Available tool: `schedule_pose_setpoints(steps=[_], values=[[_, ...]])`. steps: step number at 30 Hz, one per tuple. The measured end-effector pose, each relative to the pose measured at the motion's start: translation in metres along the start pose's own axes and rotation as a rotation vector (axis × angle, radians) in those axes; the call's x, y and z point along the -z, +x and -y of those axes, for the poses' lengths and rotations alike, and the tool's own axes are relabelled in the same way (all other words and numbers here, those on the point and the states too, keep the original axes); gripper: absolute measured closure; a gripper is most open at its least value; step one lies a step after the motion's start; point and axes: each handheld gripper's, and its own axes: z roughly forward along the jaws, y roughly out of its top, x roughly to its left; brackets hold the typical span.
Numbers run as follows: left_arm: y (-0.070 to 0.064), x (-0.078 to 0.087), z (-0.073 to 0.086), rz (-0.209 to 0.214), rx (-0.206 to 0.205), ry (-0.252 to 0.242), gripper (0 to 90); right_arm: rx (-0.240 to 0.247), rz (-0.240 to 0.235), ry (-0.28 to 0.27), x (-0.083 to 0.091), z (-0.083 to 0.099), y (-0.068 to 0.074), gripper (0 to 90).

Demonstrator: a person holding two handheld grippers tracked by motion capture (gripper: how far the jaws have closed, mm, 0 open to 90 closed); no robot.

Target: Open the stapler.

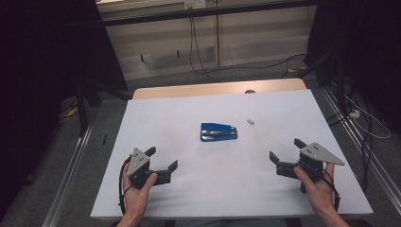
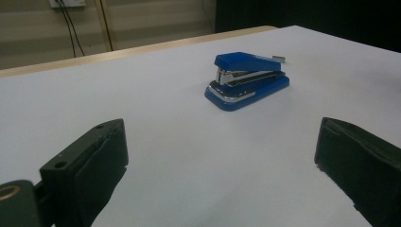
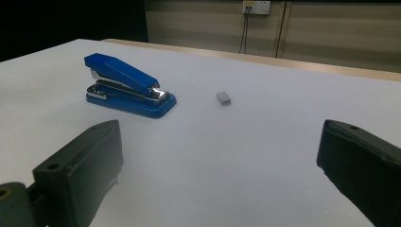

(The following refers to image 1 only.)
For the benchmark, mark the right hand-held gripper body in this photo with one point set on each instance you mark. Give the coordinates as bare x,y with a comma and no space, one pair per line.
312,157

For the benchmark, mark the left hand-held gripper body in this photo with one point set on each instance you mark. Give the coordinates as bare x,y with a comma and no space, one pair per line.
138,162

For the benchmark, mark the small white staple block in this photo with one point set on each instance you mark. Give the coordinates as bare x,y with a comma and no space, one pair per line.
250,121

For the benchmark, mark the blue stapler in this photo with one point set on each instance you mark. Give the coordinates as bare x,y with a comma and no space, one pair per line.
217,131

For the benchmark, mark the person's left hand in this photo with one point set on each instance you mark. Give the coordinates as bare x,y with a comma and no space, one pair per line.
135,198

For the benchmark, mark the person's right hand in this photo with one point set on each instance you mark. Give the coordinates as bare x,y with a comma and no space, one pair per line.
320,195

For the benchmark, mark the small black stick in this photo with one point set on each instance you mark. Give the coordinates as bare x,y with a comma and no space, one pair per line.
104,139

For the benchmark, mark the white table cover board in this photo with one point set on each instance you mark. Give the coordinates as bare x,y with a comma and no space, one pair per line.
220,183

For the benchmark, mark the white power strip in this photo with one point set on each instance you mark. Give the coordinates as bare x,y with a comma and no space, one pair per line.
354,113

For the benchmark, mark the dark round table cap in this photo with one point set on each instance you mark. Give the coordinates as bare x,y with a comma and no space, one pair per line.
250,91

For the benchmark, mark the black metal stand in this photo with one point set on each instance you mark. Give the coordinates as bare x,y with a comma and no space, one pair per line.
339,82
82,110

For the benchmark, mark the yellow floor tape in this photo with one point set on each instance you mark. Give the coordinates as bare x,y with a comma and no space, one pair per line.
72,112
298,68

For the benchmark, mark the light wooden table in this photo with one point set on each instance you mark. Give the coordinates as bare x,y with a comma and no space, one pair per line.
195,90

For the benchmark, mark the beige low cabinet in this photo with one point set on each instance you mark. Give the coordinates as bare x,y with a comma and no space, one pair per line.
258,41

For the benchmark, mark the black curtain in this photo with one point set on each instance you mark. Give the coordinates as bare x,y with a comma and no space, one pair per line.
41,63
362,47

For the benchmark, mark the black horizontal bar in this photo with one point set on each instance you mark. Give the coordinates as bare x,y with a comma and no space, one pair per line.
220,11

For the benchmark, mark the aluminium floor rail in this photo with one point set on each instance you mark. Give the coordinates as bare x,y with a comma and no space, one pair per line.
375,165
67,179

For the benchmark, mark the white wall socket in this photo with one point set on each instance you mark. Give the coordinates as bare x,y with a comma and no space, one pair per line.
195,3

